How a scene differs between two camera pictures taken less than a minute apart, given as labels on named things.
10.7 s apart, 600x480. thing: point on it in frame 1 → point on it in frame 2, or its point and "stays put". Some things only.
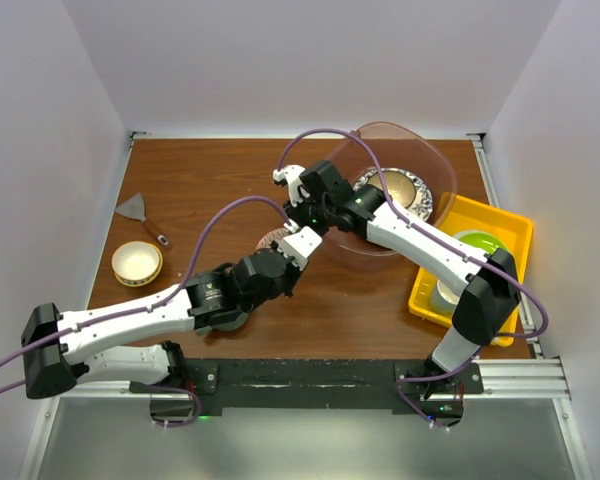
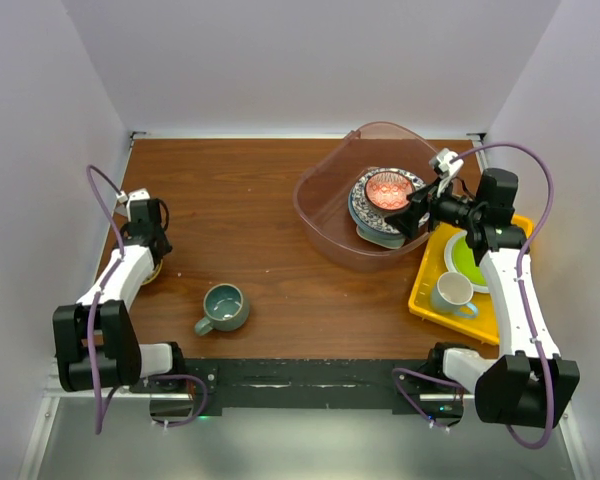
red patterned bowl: [276, 234] → [388, 190]
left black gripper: [295, 273] → [168, 247]
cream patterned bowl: [400, 186] stays put
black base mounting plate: [435, 391] stays put
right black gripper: [295, 213] → [408, 219]
